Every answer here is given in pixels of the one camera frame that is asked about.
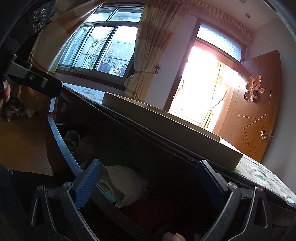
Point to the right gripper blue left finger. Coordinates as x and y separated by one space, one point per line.
85 183

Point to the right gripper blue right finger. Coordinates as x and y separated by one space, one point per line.
214 183

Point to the teal drawer lock plate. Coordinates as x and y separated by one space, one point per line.
105 195

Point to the cream folded underwear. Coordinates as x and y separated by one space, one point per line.
123 183

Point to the open wooden drawer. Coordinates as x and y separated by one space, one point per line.
170 192

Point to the left hand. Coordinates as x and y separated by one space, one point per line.
5 95

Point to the right hand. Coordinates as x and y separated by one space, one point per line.
173 237

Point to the beige striped curtain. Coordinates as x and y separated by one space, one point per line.
156 27

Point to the green patterned white tablecloth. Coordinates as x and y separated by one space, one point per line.
247 167

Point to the shallow white cardboard tray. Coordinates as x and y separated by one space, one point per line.
191 137

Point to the brass door knob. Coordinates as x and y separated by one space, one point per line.
263 134

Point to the brown wooden door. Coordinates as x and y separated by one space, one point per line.
241 121

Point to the large sliding window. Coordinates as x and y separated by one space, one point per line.
102 48

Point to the balcony yellow curtain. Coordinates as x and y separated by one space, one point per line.
217 97

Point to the gold double-happiness door ornament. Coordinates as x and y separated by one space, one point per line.
253 87

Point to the black tracking camera box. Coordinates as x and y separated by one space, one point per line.
33 20

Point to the curtain tieback wall hook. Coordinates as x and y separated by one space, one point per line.
157 68

